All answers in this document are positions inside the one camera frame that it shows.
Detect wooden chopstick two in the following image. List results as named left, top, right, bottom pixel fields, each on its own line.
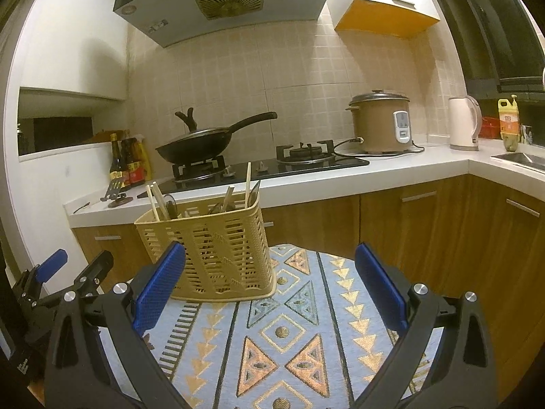
left=146, top=185, right=161, bottom=222

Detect wooden chopstick three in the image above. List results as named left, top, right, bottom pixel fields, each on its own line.
left=151, top=182, right=170, bottom=220

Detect black utensil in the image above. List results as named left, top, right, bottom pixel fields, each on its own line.
left=248, top=180, right=261, bottom=207

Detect wooden chopstick one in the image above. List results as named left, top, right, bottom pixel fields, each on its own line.
left=245, top=162, right=252, bottom=208

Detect black spatula on counter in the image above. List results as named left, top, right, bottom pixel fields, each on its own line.
left=101, top=177, right=127, bottom=201

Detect dark soy sauce bottle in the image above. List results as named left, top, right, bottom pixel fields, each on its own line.
left=109, top=133, right=130, bottom=191

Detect red label sauce bottle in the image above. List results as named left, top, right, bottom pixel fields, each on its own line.
left=123, top=137, right=147, bottom=186

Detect wooden base cabinets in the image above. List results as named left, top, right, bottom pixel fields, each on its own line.
left=71, top=172, right=545, bottom=397

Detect beige plastic utensil basket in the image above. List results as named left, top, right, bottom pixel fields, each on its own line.
left=135, top=193, right=276, bottom=302

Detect blue patterned round tablecloth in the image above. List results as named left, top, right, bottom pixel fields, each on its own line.
left=95, top=243, right=446, bottom=409

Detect steel sink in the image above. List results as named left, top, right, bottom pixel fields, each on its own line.
left=492, top=152, right=545, bottom=173

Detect black gas stove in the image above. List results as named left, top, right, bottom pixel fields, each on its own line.
left=159, top=139, right=370, bottom=194

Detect white electric kettle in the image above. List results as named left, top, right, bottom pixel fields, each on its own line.
left=448, top=95, right=482, bottom=151

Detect yellow oil bottle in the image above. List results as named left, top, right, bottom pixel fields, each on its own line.
left=497, top=94, right=520, bottom=151

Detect brown rice cooker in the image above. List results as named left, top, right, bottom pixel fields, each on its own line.
left=346, top=90, right=413, bottom=154

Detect black wok with handle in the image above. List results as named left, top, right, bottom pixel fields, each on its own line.
left=156, top=107, right=278, bottom=165

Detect white wall cabinet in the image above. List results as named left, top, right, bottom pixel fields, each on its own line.
left=327, top=0, right=440, bottom=38

